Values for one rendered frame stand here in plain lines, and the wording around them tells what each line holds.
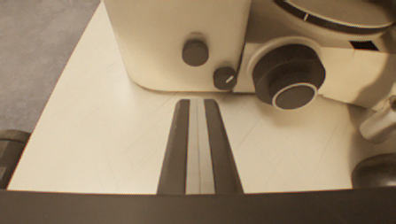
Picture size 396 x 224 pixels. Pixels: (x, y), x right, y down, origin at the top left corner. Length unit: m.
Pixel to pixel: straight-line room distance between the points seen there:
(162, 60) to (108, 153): 0.10
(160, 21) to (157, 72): 0.06
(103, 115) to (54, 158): 0.06
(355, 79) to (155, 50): 0.21
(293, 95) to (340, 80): 0.09
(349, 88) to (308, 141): 0.08
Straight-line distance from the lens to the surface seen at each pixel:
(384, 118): 0.25
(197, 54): 0.18
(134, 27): 0.19
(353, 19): 0.26
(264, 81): 0.19
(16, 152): 1.07
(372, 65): 0.27
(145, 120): 0.23
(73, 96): 0.28
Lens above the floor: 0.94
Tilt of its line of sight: 55 degrees down
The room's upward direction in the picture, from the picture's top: 4 degrees clockwise
